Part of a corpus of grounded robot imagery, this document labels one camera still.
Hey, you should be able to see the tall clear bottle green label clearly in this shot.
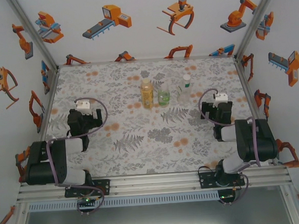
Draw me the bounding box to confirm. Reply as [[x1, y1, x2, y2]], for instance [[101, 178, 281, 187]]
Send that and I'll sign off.
[[175, 73, 196, 105]]

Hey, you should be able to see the small clear bottle green label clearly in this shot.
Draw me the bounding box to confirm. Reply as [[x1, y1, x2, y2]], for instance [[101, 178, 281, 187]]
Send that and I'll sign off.
[[157, 84, 172, 109]]

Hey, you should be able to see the yellow tea bottle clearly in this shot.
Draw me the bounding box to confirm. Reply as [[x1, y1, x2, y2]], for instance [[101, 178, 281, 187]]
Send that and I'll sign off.
[[139, 77, 156, 110]]

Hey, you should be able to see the floral printed table mat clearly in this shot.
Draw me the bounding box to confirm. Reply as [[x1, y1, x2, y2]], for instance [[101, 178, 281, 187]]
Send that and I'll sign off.
[[36, 52, 272, 182]]

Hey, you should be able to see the small circuit board with LED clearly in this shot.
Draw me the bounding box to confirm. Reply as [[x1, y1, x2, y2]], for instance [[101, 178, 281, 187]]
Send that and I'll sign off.
[[218, 192, 236, 200], [77, 196, 97, 206]]

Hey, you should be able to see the grey metal base panel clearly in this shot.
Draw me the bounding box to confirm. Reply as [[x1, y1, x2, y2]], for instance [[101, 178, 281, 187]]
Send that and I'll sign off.
[[19, 193, 294, 224]]

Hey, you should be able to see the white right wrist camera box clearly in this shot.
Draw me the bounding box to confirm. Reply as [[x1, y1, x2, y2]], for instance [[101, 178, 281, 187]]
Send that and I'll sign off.
[[212, 92, 228, 105]]

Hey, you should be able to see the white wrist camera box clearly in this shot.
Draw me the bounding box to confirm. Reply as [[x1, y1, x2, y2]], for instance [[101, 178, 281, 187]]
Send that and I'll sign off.
[[212, 92, 228, 105], [73, 99, 93, 116]]

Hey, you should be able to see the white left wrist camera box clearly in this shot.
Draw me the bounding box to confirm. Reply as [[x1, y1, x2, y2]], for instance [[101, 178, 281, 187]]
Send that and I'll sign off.
[[73, 99, 93, 116]]

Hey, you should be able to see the aluminium side frame rail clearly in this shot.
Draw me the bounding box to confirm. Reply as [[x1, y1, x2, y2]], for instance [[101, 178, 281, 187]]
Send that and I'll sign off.
[[32, 67, 65, 140], [233, 54, 262, 122]]

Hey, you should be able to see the aluminium front frame rail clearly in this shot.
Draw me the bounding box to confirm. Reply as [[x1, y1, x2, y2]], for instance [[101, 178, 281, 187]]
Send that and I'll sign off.
[[15, 164, 293, 204]]

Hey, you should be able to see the aluminium corner post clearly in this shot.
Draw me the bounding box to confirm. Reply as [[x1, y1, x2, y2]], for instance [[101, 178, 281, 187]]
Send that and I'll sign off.
[[5, 0, 61, 76], [230, 0, 286, 62]]

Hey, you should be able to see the grey slotted cable duct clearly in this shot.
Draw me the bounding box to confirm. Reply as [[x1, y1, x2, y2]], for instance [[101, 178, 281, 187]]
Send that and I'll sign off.
[[27, 191, 220, 213]]

